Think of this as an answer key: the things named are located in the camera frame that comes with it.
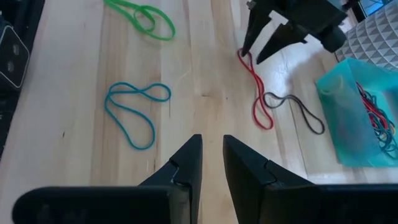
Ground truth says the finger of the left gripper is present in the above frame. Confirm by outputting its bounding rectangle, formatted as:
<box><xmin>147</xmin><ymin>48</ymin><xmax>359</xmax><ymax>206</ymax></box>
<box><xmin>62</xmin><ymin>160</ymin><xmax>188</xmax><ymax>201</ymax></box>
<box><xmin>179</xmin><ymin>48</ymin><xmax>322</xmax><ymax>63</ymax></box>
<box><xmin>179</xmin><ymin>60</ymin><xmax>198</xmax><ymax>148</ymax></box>
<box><xmin>256</xmin><ymin>23</ymin><xmax>312</xmax><ymax>65</ymax></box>
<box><xmin>241</xmin><ymin>7</ymin><xmax>273</xmax><ymax>58</ymax></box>

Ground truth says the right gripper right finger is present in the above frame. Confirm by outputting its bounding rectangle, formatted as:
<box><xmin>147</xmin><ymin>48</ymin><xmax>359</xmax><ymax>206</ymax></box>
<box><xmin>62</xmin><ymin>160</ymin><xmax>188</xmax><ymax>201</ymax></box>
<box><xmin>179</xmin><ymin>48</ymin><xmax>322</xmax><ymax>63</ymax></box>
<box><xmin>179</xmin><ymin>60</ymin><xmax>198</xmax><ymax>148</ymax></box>
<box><xmin>223</xmin><ymin>135</ymin><xmax>315</xmax><ymax>224</ymax></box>

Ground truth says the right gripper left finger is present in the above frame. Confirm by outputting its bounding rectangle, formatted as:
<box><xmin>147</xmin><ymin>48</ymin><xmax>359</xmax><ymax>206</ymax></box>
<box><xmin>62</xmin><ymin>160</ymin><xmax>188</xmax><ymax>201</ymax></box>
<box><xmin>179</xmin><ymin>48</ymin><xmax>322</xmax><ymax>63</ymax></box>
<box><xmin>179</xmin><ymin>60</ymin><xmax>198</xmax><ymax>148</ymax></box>
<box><xmin>139</xmin><ymin>134</ymin><xmax>203</xmax><ymax>224</ymax></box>

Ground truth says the red rubber band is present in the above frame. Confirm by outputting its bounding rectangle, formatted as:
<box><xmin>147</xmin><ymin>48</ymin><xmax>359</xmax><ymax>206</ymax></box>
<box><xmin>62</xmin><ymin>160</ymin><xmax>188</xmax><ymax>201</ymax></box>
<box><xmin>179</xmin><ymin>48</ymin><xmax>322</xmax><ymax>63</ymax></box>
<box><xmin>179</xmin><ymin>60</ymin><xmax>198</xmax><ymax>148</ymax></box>
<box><xmin>237</xmin><ymin>47</ymin><xmax>275</xmax><ymax>131</ymax></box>
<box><xmin>356</xmin><ymin>81</ymin><xmax>391</xmax><ymax>131</ymax></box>

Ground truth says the teal rubber band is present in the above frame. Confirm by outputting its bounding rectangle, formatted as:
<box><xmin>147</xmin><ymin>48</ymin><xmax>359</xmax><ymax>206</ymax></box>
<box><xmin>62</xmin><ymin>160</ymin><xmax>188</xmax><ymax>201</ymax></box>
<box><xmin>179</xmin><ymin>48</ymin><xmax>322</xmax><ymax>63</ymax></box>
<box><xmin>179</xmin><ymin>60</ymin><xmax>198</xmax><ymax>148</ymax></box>
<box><xmin>368</xmin><ymin>93</ymin><xmax>398</xmax><ymax>155</ymax></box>
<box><xmin>104</xmin><ymin>82</ymin><xmax>172</xmax><ymax>151</ymax></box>

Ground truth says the green rubber band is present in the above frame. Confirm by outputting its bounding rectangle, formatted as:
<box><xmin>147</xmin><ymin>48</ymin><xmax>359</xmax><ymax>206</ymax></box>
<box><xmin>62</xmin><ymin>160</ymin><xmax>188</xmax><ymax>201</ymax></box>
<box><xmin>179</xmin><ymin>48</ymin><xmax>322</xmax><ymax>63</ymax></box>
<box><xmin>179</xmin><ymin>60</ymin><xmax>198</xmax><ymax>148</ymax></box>
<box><xmin>103</xmin><ymin>0</ymin><xmax>177</xmax><ymax>42</ymax></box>

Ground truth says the thin black rubber band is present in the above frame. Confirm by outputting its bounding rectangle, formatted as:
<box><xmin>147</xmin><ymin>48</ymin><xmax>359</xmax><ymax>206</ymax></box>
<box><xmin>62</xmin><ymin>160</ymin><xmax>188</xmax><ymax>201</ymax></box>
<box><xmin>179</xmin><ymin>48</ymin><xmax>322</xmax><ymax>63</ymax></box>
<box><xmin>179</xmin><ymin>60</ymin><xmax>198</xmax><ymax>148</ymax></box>
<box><xmin>262</xmin><ymin>91</ymin><xmax>326</xmax><ymax>136</ymax></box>

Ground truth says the teal translucent plastic bin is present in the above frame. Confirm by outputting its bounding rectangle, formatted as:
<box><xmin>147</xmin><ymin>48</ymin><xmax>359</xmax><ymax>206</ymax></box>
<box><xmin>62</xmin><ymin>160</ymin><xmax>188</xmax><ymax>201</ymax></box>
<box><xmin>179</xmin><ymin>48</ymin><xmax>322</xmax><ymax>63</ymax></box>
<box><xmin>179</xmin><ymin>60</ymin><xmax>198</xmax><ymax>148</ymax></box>
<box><xmin>315</xmin><ymin>57</ymin><xmax>398</xmax><ymax>169</ymax></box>

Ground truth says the black device with blue light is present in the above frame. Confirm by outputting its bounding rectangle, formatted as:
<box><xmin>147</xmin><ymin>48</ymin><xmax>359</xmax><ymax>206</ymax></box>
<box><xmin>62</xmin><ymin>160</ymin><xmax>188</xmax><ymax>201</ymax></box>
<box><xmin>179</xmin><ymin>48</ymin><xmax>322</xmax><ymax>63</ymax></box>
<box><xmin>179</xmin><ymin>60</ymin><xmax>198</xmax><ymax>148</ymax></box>
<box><xmin>354</xmin><ymin>0</ymin><xmax>398</xmax><ymax>19</ymax></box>

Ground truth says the succulent in triangle-pattern pot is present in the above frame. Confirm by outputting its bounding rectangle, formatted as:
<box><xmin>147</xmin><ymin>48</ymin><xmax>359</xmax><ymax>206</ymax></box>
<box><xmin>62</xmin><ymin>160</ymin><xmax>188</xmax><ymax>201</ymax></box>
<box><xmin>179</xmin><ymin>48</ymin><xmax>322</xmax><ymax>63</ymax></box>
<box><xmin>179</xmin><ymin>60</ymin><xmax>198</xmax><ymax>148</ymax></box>
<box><xmin>335</xmin><ymin>1</ymin><xmax>398</xmax><ymax>72</ymax></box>

